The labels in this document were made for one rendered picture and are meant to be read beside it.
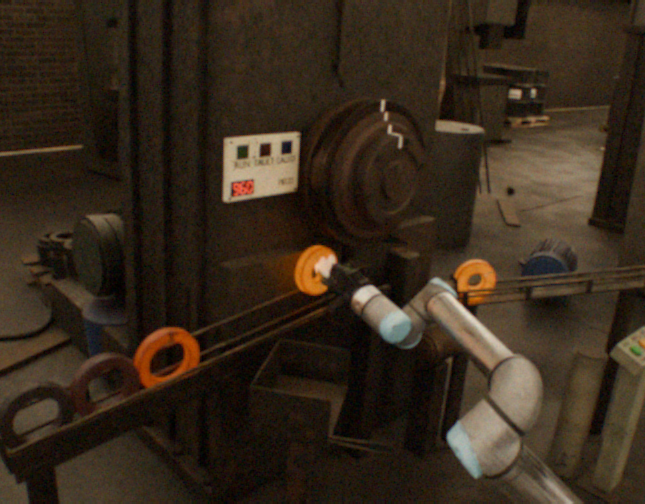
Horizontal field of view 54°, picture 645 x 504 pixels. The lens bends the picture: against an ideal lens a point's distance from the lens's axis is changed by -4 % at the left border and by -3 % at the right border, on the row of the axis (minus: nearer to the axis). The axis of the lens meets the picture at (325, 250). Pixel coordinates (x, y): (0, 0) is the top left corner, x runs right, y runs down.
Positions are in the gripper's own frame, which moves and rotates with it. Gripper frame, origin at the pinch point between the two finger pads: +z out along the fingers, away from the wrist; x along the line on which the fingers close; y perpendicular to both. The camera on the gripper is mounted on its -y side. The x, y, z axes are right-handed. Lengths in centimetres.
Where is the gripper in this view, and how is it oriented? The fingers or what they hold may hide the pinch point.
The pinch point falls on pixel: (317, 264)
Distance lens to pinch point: 202.2
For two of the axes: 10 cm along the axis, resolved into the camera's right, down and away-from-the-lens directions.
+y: 2.5, -8.2, -5.1
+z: -6.2, -5.4, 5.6
